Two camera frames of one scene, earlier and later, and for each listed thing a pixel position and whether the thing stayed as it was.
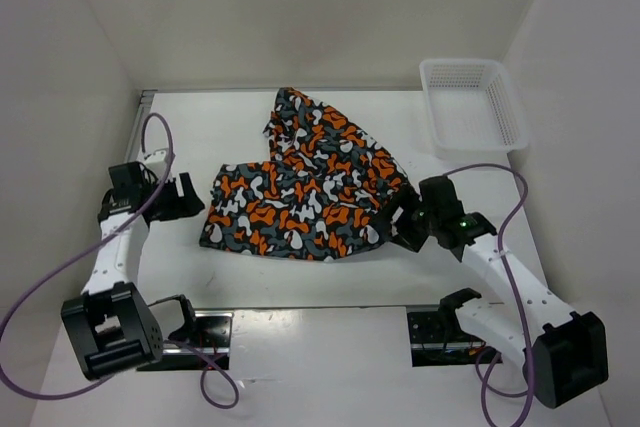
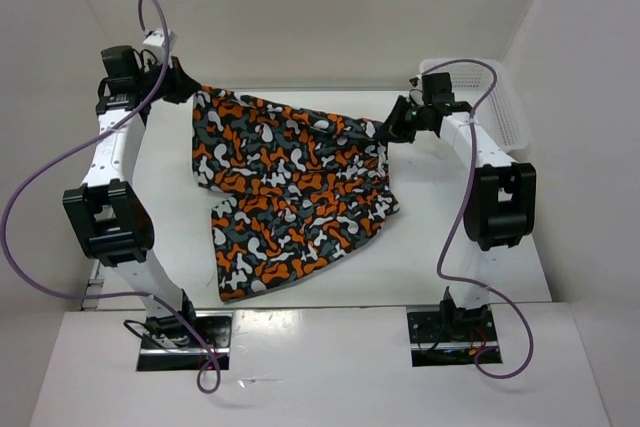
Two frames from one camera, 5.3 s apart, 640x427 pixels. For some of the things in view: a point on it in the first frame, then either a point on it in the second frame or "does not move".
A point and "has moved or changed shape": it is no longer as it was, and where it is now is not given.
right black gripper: x=408 y=199 -> x=393 y=132
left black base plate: x=209 y=345 does not move
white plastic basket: x=475 y=108 does not move
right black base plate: x=437 y=339 does not move
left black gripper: x=183 y=206 -> x=183 y=86
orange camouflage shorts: x=322 y=194 has moved or changed shape
